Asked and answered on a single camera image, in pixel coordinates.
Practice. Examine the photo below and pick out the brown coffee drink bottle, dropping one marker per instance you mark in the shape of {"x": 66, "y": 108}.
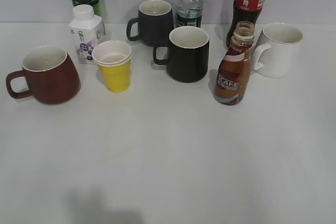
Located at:
{"x": 235, "y": 67}

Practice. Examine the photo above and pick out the dark red ceramic mug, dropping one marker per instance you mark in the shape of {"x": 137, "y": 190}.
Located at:
{"x": 50, "y": 74}

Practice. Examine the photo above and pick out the black ceramic mug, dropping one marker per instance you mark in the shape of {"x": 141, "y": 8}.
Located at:
{"x": 187, "y": 54}

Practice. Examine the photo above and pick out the clear water bottle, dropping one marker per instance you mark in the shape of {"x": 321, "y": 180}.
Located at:
{"x": 189, "y": 13}

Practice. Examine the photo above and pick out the white yogurt carton bottle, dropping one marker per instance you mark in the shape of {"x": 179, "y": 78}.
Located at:
{"x": 88, "y": 31}

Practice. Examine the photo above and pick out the white ceramic mug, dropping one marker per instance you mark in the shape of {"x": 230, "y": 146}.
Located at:
{"x": 275, "y": 51}

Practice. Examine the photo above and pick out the cola bottle red label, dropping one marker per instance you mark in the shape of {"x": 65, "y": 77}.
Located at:
{"x": 246, "y": 6}

